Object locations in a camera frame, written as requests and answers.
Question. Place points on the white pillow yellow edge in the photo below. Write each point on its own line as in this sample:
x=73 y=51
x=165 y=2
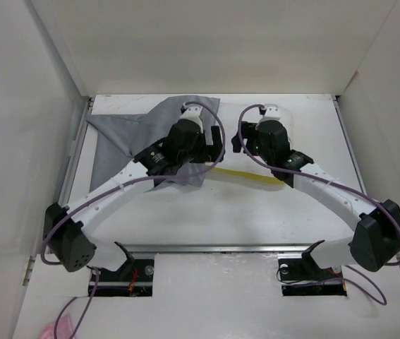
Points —
x=238 y=167

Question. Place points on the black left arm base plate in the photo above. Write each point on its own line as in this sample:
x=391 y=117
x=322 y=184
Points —
x=133 y=279

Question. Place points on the pink bubble wrap piece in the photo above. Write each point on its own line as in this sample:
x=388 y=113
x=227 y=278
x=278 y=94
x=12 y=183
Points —
x=62 y=330

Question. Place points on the grey pillowcase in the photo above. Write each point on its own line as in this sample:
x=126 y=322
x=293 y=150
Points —
x=121 y=136

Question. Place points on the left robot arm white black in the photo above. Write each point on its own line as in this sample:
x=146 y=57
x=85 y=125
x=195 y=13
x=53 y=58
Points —
x=70 y=229

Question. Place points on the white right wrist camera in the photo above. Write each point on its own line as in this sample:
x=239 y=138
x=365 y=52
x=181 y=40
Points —
x=269 y=112

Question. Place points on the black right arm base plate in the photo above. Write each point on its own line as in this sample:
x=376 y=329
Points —
x=300 y=276

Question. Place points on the aluminium left rail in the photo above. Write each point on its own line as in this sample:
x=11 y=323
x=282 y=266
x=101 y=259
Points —
x=66 y=175

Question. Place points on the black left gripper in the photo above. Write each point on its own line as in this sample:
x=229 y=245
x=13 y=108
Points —
x=208 y=153

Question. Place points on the aluminium front rail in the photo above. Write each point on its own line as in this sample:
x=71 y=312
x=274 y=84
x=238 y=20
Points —
x=216 y=249

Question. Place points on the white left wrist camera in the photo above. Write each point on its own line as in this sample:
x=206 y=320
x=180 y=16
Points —
x=191 y=113

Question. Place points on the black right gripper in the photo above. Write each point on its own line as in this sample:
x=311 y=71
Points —
x=247 y=128

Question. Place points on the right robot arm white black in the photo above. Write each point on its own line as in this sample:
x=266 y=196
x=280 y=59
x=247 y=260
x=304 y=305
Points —
x=376 y=226

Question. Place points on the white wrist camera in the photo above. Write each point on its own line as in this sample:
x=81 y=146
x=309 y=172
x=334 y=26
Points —
x=191 y=113
x=269 y=112

